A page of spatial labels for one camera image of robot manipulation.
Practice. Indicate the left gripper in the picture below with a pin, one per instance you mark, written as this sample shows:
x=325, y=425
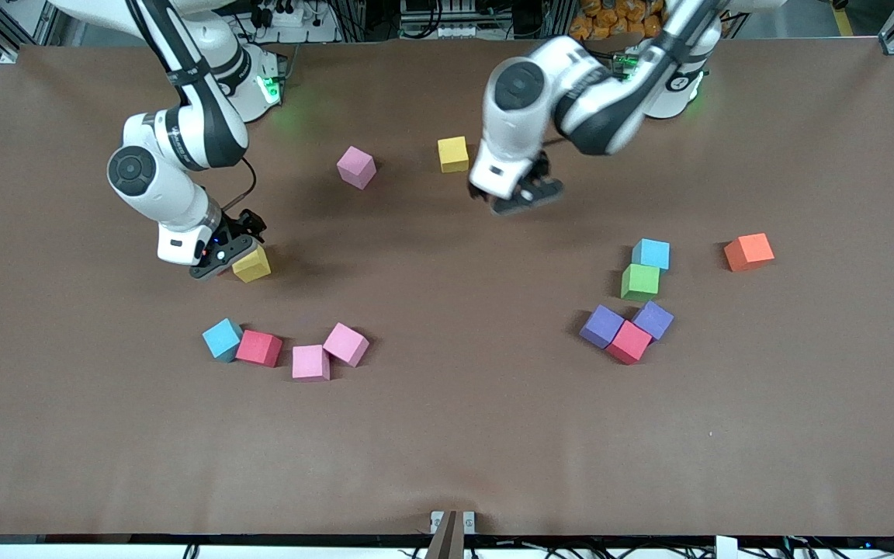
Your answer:
x=539, y=166

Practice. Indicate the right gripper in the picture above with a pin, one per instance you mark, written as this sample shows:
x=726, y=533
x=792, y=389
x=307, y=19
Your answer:
x=243, y=226

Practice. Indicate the yellow foam cube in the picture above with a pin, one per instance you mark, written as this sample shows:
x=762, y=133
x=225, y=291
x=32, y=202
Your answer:
x=453, y=154
x=253, y=265

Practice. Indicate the light blue foam cube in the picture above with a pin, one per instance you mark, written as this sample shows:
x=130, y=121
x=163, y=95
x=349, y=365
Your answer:
x=651, y=254
x=222, y=339

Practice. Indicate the purple foam cube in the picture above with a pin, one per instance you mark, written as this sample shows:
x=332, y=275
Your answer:
x=653, y=319
x=601, y=325

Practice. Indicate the red foam cube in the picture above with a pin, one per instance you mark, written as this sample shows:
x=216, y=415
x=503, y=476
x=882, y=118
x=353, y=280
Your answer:
x=629, y=342
x=258, y=348

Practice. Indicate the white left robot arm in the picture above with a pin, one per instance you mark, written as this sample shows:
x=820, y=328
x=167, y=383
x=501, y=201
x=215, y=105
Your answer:
x=571, y=66

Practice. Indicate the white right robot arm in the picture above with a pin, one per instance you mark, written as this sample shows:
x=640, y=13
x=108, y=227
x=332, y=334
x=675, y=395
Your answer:
x=175, y=140

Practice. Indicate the light pink foam cube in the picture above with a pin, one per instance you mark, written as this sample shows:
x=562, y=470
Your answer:
x=356, y=167
x=346, y=344

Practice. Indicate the green foam cube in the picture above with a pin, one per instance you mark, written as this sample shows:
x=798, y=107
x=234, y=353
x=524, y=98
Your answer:
x=639, y=281

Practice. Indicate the bag of oranges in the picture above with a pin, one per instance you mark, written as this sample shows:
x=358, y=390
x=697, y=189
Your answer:
x=594, y=23

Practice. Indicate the white power strip with plugs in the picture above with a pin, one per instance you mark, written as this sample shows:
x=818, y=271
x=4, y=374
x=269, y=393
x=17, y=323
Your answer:
x=307, y=35

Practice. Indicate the orange foam cube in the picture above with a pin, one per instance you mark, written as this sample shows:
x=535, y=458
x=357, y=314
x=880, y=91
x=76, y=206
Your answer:
x=748, y=251

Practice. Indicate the brown table cover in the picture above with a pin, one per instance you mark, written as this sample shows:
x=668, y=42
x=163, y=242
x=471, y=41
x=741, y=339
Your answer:
x=447, y=435

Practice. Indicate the metal bracket with post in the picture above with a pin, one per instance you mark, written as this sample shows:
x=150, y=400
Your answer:
x=451, y=536

